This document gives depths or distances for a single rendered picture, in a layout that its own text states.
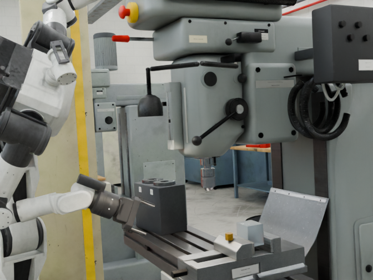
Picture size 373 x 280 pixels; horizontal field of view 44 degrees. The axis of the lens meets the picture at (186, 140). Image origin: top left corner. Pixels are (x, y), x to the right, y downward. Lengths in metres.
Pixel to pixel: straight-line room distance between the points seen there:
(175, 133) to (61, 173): 1.76
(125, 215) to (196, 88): 0.52
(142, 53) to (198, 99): 9.79
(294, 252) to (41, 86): 0.94
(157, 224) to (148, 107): 0.67
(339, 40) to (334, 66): 0.07
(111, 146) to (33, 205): 8.32
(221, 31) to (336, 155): 0.56
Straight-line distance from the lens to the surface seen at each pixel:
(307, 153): 1.67
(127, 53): 11.04
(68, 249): 3.21
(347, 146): 1.62
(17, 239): 1.87
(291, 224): 1.70
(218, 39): 1.41
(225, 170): 8.92
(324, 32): 1.35
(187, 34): 1.37
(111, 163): 9.90
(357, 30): 1.40
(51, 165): 3.09
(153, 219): 1.86
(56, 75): 1.51
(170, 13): 1.35
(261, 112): 1.47
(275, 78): 1.51
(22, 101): 1.53
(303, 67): 1.60
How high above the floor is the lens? 1.44
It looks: 3 degrees down
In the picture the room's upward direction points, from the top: 3 degrees counter-clockwise
